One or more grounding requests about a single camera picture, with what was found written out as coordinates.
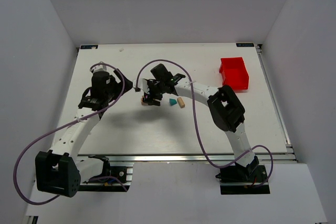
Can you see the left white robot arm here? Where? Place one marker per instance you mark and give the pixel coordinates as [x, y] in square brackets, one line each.
[57, 170]

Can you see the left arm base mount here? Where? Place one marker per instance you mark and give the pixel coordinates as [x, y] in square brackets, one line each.
[119, 180]

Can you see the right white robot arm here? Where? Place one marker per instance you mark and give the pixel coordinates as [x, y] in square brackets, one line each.
[225, 107]

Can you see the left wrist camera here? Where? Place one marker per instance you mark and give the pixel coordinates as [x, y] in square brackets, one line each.
[100, 67]

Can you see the natural wooden arch block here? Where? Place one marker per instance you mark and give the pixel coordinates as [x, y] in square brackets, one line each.
[180, 102]

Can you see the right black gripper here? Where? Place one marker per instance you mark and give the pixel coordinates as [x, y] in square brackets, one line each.
[151, 94]

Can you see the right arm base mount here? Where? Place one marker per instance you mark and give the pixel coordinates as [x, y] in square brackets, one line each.
[232, 182]

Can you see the blue label sticker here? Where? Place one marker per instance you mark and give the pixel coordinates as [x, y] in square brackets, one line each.
[245, 44]
[87, 47]

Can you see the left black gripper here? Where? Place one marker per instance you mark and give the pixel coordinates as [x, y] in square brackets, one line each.
[122, 83]

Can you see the blue label sticker left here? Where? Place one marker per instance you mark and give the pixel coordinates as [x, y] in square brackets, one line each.
[87, 47]

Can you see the teal wooden triangle block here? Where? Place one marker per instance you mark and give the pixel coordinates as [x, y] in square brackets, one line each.
[172, 102]

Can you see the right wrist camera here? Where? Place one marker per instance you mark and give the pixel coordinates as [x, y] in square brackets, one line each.
[141, 85]

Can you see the blue label sticker right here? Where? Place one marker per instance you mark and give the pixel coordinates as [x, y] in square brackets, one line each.
[245, 44]

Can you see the red plastic bin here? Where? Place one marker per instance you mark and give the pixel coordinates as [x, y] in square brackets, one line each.
[234, 73]

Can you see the long natural wooden block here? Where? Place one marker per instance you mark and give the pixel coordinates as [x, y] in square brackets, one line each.
[143, 103]

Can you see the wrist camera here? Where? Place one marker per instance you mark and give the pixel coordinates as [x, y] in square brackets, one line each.
[141, 85]
[100, 67]

